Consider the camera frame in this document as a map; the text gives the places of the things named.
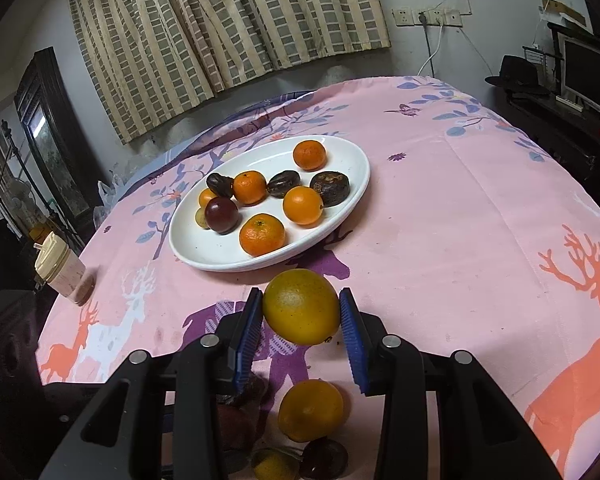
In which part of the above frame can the dark wooden cabinet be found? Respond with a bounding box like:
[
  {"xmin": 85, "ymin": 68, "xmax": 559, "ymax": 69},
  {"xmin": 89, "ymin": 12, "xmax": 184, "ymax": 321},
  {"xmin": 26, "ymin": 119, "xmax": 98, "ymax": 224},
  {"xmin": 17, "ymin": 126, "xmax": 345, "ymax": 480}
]
[{"xmin": 14, "ymin": 47, "xmax": 93, "ymax": 221}]

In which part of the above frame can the mandarin orange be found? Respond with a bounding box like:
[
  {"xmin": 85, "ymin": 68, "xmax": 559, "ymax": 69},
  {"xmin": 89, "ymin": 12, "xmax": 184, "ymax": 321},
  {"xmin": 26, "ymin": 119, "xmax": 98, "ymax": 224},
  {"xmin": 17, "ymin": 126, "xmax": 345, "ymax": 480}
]
[
  {"xmin": 293, "ymin": 139, "xmax": 327, "ymax": 171},
  {"xmin": 239, "ymin": 213, "xmax": 286, "ymax": 257},
  {"xmin": 232, "ymin": 170, "xmax": 267, "ymax": 206}
]

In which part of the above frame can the pink deer printed tablecloth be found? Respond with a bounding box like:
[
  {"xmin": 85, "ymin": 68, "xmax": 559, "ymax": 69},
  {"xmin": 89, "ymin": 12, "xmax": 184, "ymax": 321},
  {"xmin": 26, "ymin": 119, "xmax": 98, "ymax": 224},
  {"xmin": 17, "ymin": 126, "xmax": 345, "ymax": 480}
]
[{"xmin": 35, "ymin": 76, "xmax": 600, "ymax": 480}]

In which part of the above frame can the yellow lemon on table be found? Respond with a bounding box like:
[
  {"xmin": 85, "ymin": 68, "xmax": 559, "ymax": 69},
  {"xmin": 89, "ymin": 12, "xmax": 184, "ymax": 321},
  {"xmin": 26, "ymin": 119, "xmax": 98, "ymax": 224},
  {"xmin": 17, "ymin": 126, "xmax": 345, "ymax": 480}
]
[{"xmin": 251, "ymin": 447, "xmax": 301, "ymax": 480}]

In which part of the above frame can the clear plastic bag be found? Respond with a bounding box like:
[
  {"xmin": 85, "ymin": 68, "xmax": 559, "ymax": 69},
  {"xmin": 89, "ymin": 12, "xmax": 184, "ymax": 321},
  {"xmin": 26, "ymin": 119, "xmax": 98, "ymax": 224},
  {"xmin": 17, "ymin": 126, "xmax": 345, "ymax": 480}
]
[{"xmin": 94, "ymin": 170, "xmax": 131, "ymax": 226}]

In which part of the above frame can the computer monitor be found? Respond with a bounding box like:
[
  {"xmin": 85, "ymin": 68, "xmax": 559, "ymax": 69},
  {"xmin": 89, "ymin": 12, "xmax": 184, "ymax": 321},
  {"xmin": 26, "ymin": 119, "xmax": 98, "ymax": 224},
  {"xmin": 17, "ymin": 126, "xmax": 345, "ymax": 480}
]
[{"xmin": 560, "ymin": 35, "xmax": 600, "ymax": 116}]

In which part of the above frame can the white oval plate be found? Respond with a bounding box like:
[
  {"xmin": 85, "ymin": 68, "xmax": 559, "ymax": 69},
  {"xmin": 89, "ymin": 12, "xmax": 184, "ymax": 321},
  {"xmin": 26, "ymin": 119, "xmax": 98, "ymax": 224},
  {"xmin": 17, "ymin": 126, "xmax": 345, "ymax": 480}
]
[{"xmin": 168, "ymin": 135, "xmax": 371, "ymax": 272}]

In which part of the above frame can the striped beige curtain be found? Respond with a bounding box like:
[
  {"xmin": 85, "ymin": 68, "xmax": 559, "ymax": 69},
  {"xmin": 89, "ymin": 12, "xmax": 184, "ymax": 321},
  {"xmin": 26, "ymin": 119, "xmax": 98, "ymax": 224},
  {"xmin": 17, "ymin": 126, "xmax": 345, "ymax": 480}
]
[{"xmin": 64, "ymin": 0, "xmax": 392, "ymax": 146}]

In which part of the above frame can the black hat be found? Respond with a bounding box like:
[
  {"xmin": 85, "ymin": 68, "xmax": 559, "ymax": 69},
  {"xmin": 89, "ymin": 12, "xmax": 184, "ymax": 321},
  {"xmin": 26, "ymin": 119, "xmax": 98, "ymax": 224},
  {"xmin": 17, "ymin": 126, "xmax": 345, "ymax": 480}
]
[{"xmin": 485, "ymin": 55, "xmax": 551, "ymax": 95}]

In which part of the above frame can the dark desk rack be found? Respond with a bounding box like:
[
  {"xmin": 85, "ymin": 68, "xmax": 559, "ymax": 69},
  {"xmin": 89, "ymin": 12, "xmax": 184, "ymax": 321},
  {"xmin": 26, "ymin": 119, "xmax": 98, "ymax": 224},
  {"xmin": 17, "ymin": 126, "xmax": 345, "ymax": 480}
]
[{"xmin": 495, "ymin": 20, "xmax": 600, "ymax": 211}]

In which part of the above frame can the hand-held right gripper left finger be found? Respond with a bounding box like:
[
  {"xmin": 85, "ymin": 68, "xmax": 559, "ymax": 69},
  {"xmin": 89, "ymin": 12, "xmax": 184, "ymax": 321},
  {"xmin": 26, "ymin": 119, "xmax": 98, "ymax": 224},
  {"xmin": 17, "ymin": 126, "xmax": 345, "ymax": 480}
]
[{"xmin": 39, "ymin": 287, "xmax": 266, "ymax": 480}]

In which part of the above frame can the large purple passion fruit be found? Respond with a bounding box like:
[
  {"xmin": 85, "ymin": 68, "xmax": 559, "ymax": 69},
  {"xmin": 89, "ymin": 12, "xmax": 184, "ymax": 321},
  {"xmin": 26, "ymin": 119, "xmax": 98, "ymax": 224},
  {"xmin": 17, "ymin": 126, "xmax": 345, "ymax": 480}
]
[{"xmin": 204, "ymin": 197, "xmax": 240, "ymax": 235}]

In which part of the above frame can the small purple passion fruit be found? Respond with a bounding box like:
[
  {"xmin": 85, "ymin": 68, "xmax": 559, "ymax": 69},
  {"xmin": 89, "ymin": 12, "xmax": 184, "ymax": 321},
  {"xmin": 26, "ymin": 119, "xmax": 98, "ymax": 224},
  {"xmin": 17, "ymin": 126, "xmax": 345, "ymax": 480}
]
[{"xmin": 299, "ymin": 437, "xmax": 349, "ymax": 480}]

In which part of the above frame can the white power cable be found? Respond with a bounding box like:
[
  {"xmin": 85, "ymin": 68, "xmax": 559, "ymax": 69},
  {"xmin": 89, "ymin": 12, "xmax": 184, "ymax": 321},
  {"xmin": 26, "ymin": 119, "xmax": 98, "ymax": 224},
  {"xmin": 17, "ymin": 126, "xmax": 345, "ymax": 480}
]
[{"xmin": 419, "ymin": 22, "xmax": 444, "ymax": 77}]

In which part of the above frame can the wooden board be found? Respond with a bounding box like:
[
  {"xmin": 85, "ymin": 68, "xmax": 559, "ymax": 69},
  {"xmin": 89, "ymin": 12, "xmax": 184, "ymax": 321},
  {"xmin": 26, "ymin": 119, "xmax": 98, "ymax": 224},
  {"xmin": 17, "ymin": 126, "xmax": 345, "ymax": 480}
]
[{"xmin": 541, "ymin": 0, "xmax": 587, "ymax": 26}]

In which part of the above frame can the double wall outlet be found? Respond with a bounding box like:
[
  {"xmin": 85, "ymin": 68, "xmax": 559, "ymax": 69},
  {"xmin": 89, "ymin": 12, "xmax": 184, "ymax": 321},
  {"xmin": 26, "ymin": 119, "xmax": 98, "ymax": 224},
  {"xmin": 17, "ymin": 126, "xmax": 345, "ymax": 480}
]
[{"xmin": 417, "ymin": 8, "xmax": 463, "ymax": 27}]

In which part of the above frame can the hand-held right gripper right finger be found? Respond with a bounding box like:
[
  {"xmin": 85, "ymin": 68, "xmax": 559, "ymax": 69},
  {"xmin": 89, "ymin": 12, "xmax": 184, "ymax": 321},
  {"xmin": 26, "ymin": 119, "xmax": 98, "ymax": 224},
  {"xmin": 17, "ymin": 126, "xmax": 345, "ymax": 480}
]
[{"xmin": 337, "ymin": 287, "xmax": 563, "ymax": 480}]

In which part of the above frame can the lidded plastic cup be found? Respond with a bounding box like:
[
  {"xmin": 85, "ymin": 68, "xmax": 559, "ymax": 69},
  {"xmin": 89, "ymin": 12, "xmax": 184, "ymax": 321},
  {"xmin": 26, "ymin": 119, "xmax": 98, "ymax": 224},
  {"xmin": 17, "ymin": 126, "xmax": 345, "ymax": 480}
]
[{"xmin": 33, "ymin": 232, "xmax": 87, "ymax": 306}]

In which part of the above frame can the yellow round fruit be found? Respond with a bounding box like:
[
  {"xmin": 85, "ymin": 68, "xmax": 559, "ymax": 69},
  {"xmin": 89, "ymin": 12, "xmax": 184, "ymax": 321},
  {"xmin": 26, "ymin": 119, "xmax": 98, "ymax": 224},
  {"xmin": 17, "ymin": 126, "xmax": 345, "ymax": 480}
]
[{"xmin": 262, "ymin": 268, "xmax": 342, "ymax": 346}]

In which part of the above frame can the mangosteen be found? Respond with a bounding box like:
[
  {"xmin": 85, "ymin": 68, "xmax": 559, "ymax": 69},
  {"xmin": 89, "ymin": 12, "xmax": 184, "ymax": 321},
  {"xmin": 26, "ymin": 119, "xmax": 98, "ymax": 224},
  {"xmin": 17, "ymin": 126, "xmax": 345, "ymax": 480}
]
[
  {"xmin": 309, "ymin": 171, "xmax": 351, "ymax": 207},
  {"xmin": 266, "ymin": 170, "xmax": 302, "ymax": 199},
  {"xmin": 206, "ymin": 172, "xmax": 236, "ymax": 198}
]

